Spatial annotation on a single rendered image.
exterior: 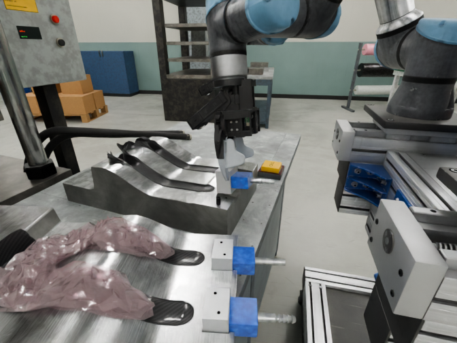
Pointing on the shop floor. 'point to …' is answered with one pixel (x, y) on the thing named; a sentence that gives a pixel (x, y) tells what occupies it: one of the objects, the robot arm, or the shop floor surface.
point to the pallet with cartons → (75, 100)
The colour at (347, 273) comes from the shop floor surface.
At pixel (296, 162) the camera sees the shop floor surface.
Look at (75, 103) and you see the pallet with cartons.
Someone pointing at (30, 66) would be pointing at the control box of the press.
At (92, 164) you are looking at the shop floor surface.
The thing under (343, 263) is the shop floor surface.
